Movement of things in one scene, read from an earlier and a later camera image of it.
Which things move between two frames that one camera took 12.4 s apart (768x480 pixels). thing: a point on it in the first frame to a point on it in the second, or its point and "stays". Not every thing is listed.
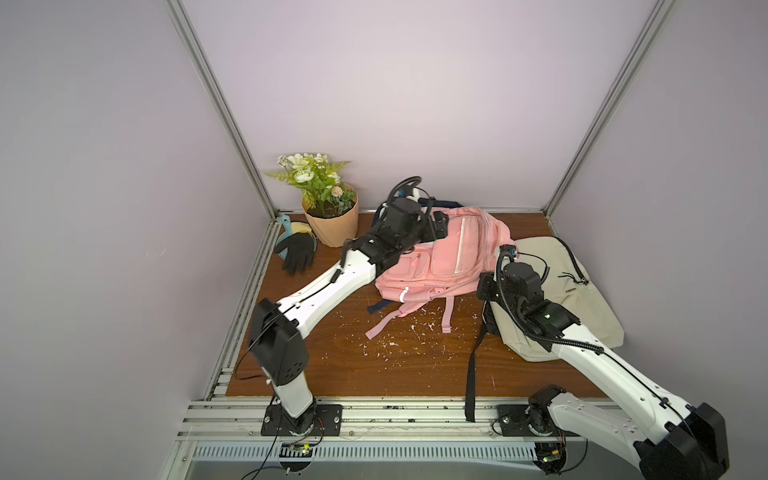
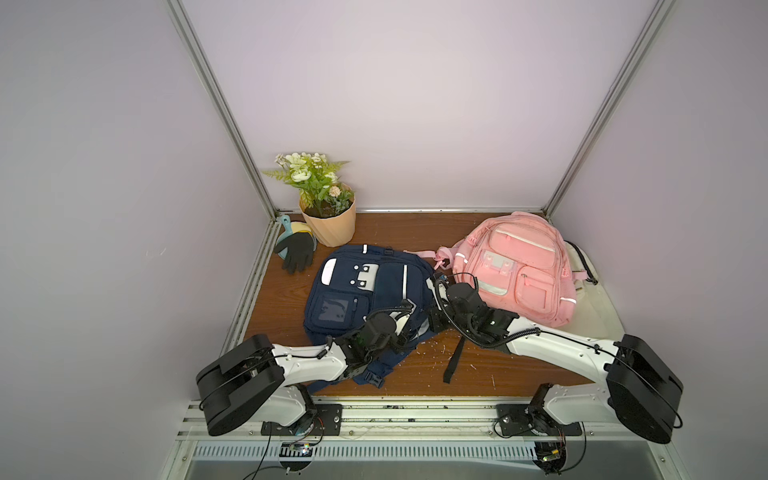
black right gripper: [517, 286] to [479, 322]
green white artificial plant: [318, 181] stays
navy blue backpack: [429, 201] to [356, 283]
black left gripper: [438, 229] to [401, 339]
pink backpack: [447, 266] to [520, 261]
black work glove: [300, 252] stays
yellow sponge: [301, 227] stays
